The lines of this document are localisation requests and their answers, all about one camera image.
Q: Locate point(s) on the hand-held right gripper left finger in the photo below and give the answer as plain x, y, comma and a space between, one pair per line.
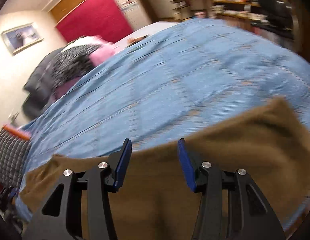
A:
123, 165

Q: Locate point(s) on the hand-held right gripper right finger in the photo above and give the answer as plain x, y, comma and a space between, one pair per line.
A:
186, 165

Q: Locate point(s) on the brown fleece blanket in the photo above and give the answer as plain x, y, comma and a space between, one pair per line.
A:
155, 180

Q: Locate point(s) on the blue checked blanket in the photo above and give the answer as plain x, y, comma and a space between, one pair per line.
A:
170, 80

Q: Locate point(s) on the plaid cushion with orange trim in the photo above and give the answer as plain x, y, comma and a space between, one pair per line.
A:
10, 152

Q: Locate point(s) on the pink cloth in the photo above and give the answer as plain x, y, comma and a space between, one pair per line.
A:
102, 52

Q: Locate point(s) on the leopard print cloth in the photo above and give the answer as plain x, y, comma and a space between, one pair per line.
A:
72, 62

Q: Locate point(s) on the light grey bed sheet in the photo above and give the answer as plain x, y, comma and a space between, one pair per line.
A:
150, 30

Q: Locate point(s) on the red padded headboard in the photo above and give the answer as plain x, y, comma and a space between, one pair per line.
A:
95, 17

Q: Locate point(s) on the wooden rack shelf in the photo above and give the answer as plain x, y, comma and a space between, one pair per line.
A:
187, 5

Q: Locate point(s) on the black office chair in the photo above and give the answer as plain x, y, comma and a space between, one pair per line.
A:
274, 12

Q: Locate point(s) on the framed wall photo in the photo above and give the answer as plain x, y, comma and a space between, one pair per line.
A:
21, 38

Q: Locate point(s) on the wooden wall panel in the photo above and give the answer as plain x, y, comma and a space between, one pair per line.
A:
70, 7

